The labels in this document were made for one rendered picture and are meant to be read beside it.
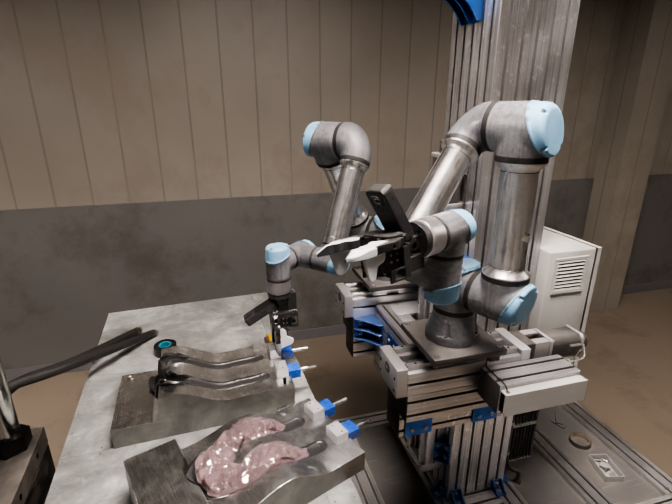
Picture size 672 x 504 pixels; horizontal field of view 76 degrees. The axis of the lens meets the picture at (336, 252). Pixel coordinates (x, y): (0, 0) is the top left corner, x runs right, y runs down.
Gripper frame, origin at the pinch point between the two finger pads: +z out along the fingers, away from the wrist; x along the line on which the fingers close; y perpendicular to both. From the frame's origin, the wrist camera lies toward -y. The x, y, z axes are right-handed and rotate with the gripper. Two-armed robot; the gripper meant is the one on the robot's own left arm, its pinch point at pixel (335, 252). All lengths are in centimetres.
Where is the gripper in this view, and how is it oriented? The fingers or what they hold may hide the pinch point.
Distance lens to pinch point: 68.8
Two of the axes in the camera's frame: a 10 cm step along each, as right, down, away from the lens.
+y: 0.9, 9.7, 2.3
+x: -6.5, -1.1, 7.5
